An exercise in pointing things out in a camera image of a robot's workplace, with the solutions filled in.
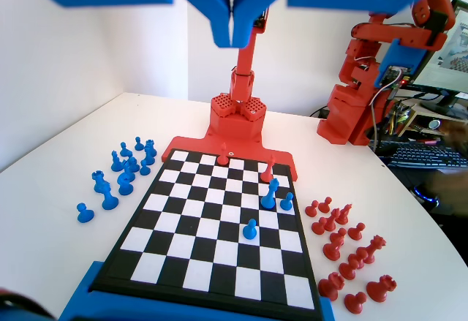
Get black computer keyboard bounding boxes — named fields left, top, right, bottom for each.
left=374, top=140, right=468, bottom=171

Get tall red chess piece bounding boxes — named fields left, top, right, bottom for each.
left=217, top=142, right=230, bottom=166
left=336, top=203, right=354, bottom=226
left=322, top=227, right=347, bottom=262
left=323, top=208, right=341, bottom=232
left=260, top=154, right=277, bottom=183

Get black mouse with blue light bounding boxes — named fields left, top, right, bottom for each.
left=412, top=184, right=442, bottom=205

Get red white black servo wire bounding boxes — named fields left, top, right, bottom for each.
left=0, top=287, right=56, bottom=321

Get tall blue chess king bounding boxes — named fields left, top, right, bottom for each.
left=260, top=177, right=281, bottom=211

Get computer monitor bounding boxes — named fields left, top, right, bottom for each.
left=415, top=0, right=468, bottom=108

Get red chess rook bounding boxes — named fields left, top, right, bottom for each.
left=317, top=272, right=346, bottom=299
left=366, top=275, right=398, bottom=303

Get tall blue chess piece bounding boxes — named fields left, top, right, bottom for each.
left=110, top=150, right=124, bottom=173
left=99, top=183, right=120, bottom=211
left=143, top=139, right=157, bottom=165

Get black and white chessboard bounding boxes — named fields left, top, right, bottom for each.
left=88, top=148, right=325, bottom=320

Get blue base plate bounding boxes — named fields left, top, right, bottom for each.
left=60, top=260, right=336, bottom=321

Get red chess queen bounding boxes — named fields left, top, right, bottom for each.
left=356, top=235, right=388, bottom=265

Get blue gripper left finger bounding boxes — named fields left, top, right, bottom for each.
left=160, top=0, right=233, bottom=50

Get person's hand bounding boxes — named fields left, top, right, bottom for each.
left=440, top=120, right=468, bottom=146

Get blue chess rook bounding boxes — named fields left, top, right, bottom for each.
left=91, top=170, right=110, bottom=194

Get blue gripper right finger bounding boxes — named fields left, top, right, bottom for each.
left=233, top=0, right=293, bottom=50

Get wooden box frame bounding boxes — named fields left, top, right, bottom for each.
left=396, top=99, right=468, bottom=137

